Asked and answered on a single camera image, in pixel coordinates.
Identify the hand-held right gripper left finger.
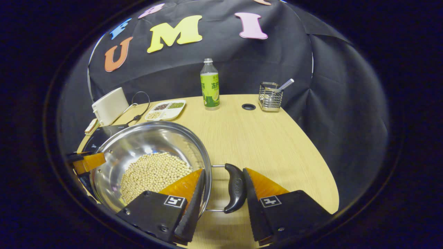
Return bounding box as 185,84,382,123
116,168,207,245

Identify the pile of soybeans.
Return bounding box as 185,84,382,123
119,152,193,204

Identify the stainless steel pot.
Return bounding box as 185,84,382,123
89,121,248,214

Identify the white divided tray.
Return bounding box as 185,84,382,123
145,100,186,121

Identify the green label drink bottle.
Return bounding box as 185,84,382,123
200,58,220,110

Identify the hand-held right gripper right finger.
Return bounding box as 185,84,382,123
242,168,333,246

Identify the metal spoon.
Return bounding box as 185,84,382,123
273,79,295,95

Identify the black power cable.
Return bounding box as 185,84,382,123
123,91,151,125

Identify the white toaster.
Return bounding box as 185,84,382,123
92,87,129,127

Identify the metal wire utensil holder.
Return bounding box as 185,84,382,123
258,82,283,112

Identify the bread slice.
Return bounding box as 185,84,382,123
85,118,101,136

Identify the black induction cooktop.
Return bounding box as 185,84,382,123
78,124,130,197

